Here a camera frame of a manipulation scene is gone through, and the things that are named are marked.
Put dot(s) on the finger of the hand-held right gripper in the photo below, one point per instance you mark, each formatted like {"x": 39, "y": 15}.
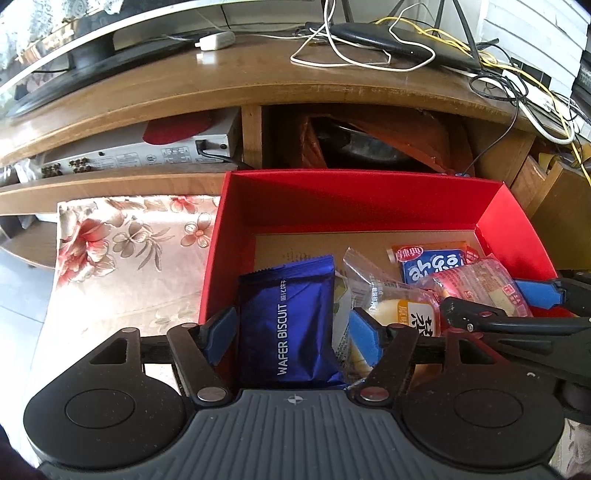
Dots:
{"x": 538, "y": 295}
{"x": 471, "y": 316}

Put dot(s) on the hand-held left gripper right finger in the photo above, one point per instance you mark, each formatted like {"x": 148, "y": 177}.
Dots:
{"x": 364, "y": 334}

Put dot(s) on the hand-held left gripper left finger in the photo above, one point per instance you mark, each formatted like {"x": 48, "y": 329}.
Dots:
{"x": 221, "y": 332}

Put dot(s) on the clear red striped cake packet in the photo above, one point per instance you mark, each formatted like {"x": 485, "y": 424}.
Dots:
{"x": 480, "y": 281}

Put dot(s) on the clear packet with yellow bun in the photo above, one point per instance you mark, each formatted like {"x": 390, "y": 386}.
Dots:
{"x": 392, "y": 300}

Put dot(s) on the blue and white snack packet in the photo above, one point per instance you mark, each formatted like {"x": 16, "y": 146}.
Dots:
{"x": 429, "y": 270}

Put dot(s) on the blue wafer biscuit packet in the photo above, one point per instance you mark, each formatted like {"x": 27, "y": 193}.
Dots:
{"x": 286, "y": 323}

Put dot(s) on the red cardboard box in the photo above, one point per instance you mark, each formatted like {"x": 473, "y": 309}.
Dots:
{"x": 346, "y": 203}

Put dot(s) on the floral tablecloth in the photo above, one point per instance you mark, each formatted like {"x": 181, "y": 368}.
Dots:
{"x": 115, "y": 267}

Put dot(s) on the orange bag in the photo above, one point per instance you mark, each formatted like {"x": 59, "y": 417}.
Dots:
{"x": 415, "y": 138}

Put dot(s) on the silver disc player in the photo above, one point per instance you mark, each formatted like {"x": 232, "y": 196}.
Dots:
{"x": 138, "y": 159}

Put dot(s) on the white power strip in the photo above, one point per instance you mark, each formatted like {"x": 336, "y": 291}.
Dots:
{"x": 531, "y": 90}

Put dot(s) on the wooden television cabinet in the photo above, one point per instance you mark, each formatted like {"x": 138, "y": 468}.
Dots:
{"x": 231, "y": 78}

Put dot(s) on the black router with antennas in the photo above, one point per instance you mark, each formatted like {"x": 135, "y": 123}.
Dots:
{"x": 392, "y": 41}

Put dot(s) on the white power adapter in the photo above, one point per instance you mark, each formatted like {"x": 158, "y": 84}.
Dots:
{"x": 214, "y": 40}

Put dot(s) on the flat screen television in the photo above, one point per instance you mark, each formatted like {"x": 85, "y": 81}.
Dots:
{"x": 92, "y": 55}

